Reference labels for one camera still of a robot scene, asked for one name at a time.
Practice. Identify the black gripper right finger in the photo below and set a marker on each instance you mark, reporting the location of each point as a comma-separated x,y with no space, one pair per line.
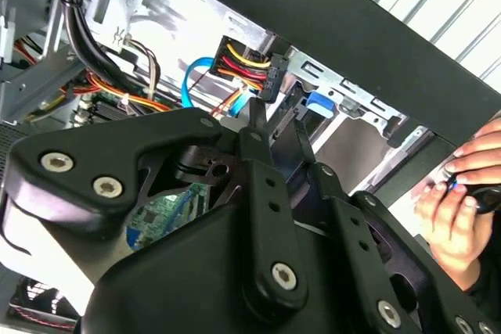
352,224

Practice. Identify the person's left hand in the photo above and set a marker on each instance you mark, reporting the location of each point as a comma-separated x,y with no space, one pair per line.
458,232

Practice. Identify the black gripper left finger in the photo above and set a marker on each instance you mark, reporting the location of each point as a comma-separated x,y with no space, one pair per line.
98,146

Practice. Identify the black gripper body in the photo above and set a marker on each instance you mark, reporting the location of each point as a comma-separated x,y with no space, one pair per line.
188,279

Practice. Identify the person's right hand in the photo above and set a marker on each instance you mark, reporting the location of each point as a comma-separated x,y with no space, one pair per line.
481,154

